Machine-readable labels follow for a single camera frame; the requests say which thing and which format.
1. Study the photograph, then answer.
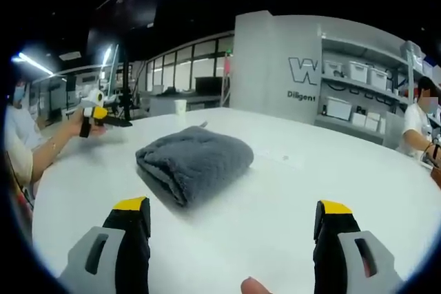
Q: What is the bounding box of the white lidded storage box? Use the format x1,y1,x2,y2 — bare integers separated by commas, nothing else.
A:
325,60,349,76
368,67,389,90
348,61,371,83

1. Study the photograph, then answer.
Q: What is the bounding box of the black monitor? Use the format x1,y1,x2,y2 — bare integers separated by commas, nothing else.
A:
194,76,224,94

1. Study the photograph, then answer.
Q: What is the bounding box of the clear plastic storage bin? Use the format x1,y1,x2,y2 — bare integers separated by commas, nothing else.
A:
400,40,427,72

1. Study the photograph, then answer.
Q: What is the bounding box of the grey towel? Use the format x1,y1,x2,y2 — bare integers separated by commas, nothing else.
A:
135,125,255,208

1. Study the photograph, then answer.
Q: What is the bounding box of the black stand pole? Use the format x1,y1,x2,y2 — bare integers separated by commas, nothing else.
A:
121,41,134,122

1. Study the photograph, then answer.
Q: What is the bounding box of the grey storage shelf rack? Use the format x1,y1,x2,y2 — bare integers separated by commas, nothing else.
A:
314,28,430,146

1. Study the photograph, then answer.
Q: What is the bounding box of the brown bag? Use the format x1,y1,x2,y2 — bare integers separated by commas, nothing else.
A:
429,165,441,190

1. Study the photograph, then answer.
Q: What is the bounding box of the grey pillar with logo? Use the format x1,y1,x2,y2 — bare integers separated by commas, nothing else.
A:
229,11,323,127

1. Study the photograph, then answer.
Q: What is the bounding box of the person's right hand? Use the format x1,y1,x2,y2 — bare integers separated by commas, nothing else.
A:
240,276,275,294

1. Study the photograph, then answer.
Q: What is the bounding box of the grey background desk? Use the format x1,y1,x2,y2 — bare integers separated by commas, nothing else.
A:
147,92,222,118

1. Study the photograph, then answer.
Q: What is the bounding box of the large white storage box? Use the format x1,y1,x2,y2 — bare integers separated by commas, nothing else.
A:
325,96,353,121

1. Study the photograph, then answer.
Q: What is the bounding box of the long ceiling light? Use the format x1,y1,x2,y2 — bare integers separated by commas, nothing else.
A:
17,52,55,77

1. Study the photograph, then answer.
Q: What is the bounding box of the person's upper body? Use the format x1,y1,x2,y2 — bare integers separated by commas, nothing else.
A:
3,78,44,205

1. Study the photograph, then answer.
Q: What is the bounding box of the person's left hand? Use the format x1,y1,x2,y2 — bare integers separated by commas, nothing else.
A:
67,109,110,138

